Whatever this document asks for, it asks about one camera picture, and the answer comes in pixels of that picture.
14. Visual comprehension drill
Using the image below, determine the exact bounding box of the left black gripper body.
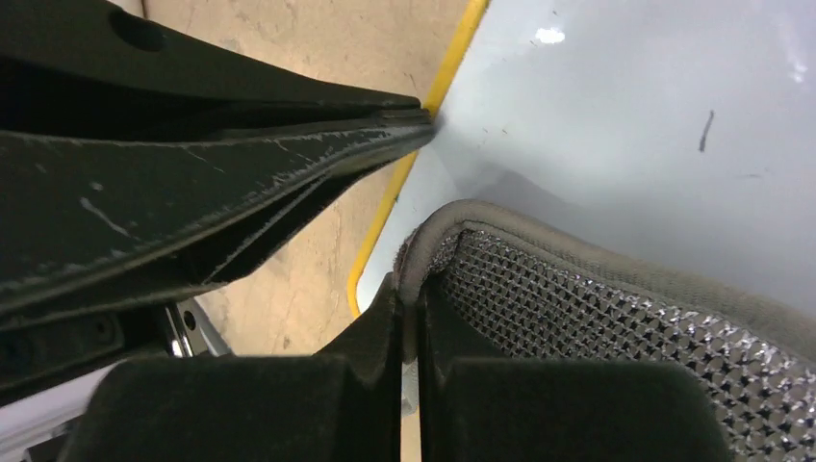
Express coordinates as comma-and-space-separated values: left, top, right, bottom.
1, 299, 230, 461

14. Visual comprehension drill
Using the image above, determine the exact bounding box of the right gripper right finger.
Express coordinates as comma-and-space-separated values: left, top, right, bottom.
417, 276, 732, 461

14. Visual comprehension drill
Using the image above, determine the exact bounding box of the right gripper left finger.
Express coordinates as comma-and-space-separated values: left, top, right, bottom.
60, 276, 402, 462

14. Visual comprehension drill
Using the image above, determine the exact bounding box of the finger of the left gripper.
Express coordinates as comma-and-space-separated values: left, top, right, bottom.
1, 1, 420, 128
1, 110, 435, 318

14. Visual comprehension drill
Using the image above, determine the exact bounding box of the grey eraser pad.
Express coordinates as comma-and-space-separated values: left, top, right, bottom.
394, 199, 815, 461

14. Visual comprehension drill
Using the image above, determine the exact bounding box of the yellow framed whiteboard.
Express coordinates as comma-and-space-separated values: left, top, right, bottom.
347, 1, 815, 314

